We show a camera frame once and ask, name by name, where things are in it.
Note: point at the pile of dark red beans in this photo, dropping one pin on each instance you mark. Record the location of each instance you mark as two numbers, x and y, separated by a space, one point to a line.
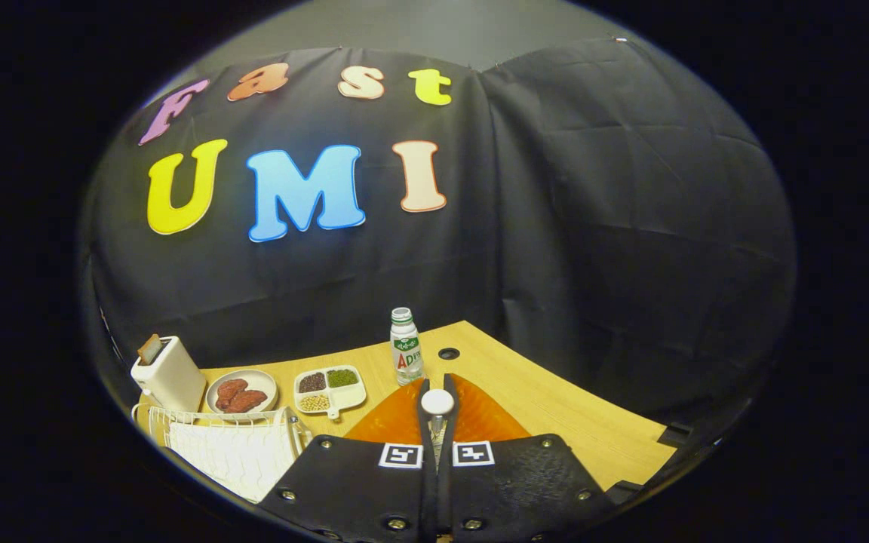
312 382

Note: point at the white toaster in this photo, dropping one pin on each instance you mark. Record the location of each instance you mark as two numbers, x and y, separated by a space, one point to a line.
174 377

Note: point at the beige round plate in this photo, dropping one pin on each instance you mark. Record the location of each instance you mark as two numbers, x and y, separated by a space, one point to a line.
265 381

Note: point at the pile of yellow beans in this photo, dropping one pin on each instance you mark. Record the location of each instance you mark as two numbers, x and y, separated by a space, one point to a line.
314 403

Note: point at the black backdrop cloth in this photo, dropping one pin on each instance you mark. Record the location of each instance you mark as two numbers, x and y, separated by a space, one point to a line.
593 226

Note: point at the white drink bottle green cap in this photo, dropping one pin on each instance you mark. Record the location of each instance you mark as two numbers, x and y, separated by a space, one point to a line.
406 351

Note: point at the white divided tray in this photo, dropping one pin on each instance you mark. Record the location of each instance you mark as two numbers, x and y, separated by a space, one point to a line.
351 396

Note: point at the black table edge clip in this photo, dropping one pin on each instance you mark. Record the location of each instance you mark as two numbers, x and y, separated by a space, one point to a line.
624 491
677 434

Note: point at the red meat slice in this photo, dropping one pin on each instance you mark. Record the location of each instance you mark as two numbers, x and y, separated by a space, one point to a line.
229 391
250 400

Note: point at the toast slice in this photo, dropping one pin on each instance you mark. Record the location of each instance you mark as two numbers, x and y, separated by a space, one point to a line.
151 349

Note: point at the pile of green beans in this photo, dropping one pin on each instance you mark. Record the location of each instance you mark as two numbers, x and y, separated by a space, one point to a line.
342 377

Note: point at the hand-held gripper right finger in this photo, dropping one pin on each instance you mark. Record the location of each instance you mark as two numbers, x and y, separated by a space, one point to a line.
452 437

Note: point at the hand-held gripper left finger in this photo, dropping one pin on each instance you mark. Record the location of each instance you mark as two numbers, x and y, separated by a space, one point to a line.
425 437

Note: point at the white drip tray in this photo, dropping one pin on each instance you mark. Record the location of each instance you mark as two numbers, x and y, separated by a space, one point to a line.
238 460

